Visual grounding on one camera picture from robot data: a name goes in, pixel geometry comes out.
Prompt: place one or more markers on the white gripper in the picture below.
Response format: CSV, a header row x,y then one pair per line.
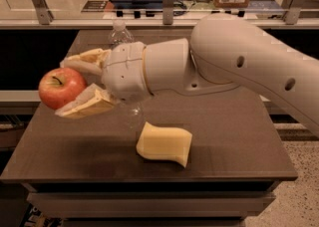
x,y
126,70

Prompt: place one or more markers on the red apple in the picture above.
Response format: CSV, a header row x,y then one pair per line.
x,y
60,87

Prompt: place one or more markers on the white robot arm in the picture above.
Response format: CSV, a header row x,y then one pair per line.
x,y
222,53

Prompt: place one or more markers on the clear plastic water bottle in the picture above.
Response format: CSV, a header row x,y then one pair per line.
x,y
120,35

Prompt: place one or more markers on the yellow sponge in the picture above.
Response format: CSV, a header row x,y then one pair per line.
x,y
164,143

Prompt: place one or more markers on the brown table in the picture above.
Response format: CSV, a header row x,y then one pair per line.
x,y
88,171

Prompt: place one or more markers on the left metal railing bracket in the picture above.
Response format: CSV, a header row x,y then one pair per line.
x,y
44,15

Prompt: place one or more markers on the middle metal railing bracket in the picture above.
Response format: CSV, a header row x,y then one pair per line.
x,y
167,12

